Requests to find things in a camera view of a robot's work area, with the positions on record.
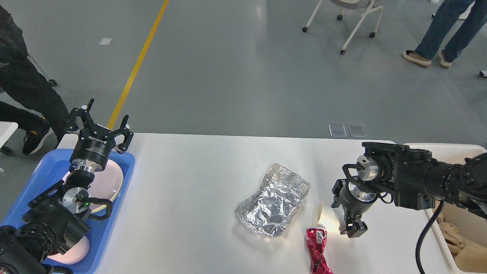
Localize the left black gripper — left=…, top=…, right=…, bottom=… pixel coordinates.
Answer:
left=64, top=98, right=134, bottom=172

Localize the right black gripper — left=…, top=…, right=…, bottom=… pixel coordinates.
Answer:
left=331, top=179, right=378, bottom=238

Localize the white paper cup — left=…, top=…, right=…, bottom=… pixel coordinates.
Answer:
left=313, top=202, right=344, bottom=235

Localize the pink plate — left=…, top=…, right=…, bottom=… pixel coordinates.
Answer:
left=60, top=159, right=124, bottom=213

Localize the brown paper ball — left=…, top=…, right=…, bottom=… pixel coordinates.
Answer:
left=436, top=213, right=466, bottom=257

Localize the pink mug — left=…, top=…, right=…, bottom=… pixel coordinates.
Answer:
left=47, top=236, right=90, bottom=265

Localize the brown paper bag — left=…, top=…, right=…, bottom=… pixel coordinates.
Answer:
left=452, top=243, right=487, bottom=273

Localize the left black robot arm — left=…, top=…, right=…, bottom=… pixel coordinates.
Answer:
left=1, top=99, right=134, bottom=274

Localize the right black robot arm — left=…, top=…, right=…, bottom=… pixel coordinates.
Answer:
left=331, top=142, right=487, bottom=274

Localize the crushed red can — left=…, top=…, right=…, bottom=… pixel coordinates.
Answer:
left=306, top=227, right=333, bottom=274

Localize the blue plastic tray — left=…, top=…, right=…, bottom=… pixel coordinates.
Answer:
left=1, top=149, right=135, bottom=274

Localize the grey chair left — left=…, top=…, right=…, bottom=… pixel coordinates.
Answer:
left=27, top=53, right=58, bottom=87

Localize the person in dark clothes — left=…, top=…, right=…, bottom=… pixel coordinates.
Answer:
left=0, top=8, right=68, bottom=155

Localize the left clear floor plate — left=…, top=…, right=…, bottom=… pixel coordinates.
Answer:
left=328, top=124, right=347, bottom=138

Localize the crumpled aluminium foil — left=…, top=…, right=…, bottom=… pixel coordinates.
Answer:
left=234, top=163, right=311, bottom=238

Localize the white paper on floor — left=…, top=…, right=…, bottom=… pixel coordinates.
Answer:
left=99, top=37, right=114, bottom=45

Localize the white side table left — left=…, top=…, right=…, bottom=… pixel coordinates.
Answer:
left=0, top=121, right=19, bottom=156

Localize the white plastic bin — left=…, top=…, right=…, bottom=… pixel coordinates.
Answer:
left=407, top=143, right=487, bottom=274

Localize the white chair top right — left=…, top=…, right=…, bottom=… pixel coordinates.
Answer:
left=302, top=0, right=385, bottom=55

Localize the person in blue jeans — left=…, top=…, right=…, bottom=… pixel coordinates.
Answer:
left=402, top=0, right=487, bottom=69

